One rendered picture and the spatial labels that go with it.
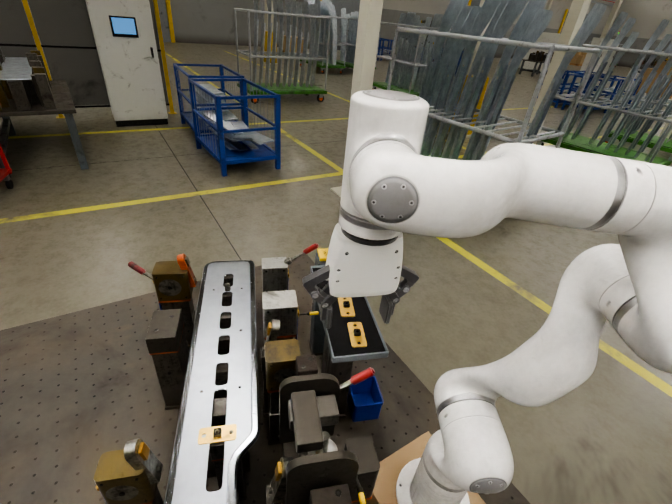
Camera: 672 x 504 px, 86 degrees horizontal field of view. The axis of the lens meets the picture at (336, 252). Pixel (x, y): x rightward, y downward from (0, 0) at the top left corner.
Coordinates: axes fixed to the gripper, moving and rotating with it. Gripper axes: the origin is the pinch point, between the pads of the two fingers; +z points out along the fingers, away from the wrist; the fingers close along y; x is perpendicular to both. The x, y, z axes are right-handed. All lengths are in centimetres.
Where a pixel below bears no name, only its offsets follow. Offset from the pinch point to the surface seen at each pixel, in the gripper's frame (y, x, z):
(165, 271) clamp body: 45, -68, 39
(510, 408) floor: -126, -62, 145
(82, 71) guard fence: 284, -688, 75
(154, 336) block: 44, -41, 42
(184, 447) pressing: 32, -9, 45
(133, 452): 39, -4, 35
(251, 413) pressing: 17, -15, 45
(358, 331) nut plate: -9.6, -22.9, 27.9
